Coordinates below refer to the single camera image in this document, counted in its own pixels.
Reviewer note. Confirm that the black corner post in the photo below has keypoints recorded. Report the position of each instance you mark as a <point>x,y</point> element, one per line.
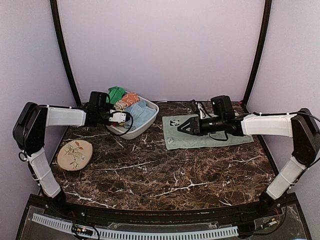
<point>258,53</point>
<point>63,51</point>

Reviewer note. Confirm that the round painted ceramic plate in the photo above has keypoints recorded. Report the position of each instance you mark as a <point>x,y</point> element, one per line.
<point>75,155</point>

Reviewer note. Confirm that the mint green panda towel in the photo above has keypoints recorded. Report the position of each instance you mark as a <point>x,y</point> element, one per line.
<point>179,140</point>

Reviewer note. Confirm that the black right corner post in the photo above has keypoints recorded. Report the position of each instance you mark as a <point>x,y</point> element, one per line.
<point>258,53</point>

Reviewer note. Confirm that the black front table rail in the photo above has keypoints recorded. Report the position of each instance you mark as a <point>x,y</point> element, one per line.
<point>93,212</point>

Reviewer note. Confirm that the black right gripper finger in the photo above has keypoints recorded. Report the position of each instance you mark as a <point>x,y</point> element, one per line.
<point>192,132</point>
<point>190,125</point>

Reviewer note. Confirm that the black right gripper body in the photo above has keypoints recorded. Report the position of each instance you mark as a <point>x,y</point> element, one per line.
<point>217,126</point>

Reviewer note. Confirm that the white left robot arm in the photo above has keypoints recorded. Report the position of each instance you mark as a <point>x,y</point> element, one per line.
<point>30,129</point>

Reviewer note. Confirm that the orange rolled towel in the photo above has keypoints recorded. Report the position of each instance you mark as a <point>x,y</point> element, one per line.
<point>126,101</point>

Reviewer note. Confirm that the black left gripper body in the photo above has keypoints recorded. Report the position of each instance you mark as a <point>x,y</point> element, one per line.
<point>102,115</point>

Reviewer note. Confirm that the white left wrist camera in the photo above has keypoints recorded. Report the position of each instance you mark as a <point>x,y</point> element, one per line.
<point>116,116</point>

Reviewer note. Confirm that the grey plastic basin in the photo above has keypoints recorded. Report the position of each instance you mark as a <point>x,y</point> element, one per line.
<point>127,133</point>

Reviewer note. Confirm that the yellow green patterned towel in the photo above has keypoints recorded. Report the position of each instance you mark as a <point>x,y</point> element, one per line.
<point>117,124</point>

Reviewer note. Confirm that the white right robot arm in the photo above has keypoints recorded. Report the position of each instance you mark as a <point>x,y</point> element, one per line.
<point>301,126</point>

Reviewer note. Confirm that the light blue rolled towel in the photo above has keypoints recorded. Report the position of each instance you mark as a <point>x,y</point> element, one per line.
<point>141,114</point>

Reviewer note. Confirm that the black left corner post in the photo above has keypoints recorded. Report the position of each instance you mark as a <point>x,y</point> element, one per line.
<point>63,51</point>

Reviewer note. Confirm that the grey slotted cable duct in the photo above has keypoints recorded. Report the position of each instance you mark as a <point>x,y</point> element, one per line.
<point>122,231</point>

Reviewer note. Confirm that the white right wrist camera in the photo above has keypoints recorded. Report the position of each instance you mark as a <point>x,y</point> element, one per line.
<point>199,109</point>

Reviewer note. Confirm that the green rolled towel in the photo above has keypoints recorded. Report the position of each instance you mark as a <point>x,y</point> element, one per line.
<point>115,94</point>

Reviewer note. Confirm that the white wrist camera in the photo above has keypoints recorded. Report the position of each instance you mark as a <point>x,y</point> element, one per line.
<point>199,109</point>
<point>116,116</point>

